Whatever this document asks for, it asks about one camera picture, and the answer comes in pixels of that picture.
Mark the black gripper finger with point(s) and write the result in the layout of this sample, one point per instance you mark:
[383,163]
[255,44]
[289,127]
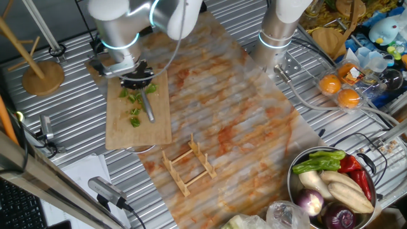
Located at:
[128,84]
[147,81]

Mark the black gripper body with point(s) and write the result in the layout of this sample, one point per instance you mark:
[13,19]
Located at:
[138,70]

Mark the green chili pepper piece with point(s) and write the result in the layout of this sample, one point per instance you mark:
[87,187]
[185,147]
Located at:
[123,93]
[139,98]
[135,122]
[132,98]
[135,111]

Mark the steel kitchen knife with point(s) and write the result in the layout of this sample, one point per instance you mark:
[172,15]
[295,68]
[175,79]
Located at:
[149,109]

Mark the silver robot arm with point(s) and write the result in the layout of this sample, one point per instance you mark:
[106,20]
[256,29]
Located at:
[121,35]

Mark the bamboo cutting board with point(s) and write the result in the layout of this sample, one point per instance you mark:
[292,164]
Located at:
[152,133]

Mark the wooden mug tree stand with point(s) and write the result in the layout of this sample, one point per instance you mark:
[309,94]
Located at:
[43,78]

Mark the white paper sheet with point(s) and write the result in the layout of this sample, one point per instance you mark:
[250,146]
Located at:
[79,171]

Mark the wooden dish rack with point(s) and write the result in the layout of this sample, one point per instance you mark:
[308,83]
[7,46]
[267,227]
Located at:
[178,178]

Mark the orange tube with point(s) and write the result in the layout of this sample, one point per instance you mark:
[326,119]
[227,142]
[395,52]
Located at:
[6,122]

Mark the black keyboard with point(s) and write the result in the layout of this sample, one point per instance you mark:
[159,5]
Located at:
[19,206]

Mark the plastic bag with cabbage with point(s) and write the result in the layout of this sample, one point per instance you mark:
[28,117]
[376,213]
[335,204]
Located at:
[245,222]

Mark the stainless steel pot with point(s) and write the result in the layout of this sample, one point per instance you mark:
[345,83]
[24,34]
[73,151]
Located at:
[294,184]

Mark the small black clip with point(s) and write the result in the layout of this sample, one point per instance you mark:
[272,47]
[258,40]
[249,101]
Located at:
[321,133]

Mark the wooden stand with round base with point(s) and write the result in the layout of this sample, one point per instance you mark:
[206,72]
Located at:
[327,39]

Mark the long green pepper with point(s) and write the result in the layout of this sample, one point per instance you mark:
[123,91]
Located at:
[316,165]

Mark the clear plastic bag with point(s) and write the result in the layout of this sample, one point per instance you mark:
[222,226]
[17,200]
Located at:
[286,216]

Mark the white radish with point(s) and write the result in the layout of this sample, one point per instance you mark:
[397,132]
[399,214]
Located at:
[313,183]

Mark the short green pepper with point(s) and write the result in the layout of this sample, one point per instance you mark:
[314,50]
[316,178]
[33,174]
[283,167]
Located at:
[327,155]

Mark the orange fruit with label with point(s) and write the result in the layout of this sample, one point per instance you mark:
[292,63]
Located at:
[345,70]

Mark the pale purple onion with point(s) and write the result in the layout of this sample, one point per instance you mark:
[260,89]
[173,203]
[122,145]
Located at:
[309,202]

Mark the round wooden disc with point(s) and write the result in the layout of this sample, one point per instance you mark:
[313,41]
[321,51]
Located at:
[348,8]

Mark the beige sweet potato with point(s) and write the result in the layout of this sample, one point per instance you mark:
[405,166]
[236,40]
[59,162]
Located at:
[349,198]
[340,178]

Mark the wide red pepper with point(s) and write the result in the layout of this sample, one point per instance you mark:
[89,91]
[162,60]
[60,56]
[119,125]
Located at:
[349,163]

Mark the clear plastic fruit container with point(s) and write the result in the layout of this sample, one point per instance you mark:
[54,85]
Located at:
[365,84]

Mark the clear plastic cup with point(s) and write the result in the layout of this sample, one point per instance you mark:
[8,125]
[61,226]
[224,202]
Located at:
[370,58]

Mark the dark red onion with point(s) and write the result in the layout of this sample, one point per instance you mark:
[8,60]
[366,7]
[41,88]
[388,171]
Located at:
[338,217]

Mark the long red pepper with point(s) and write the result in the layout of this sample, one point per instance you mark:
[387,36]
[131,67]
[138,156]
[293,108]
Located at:
[362,183]

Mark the blue plush toy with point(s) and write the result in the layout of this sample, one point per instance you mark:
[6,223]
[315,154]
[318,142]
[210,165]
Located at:
[383,31]

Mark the round glass bowl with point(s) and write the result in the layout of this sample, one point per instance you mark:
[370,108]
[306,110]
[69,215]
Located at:
[391,79]

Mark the green yellow toy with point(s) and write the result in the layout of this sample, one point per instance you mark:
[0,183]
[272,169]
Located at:
[394,52]

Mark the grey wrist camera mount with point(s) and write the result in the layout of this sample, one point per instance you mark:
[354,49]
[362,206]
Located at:
[121,68]

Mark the small grey mounted camera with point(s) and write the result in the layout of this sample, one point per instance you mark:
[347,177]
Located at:
[46,126]

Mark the aluminium frame beam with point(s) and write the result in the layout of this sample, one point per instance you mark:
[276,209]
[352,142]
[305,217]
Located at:
[47,176]

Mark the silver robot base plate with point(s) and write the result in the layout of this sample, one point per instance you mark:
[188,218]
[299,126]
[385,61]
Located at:
[291,65]

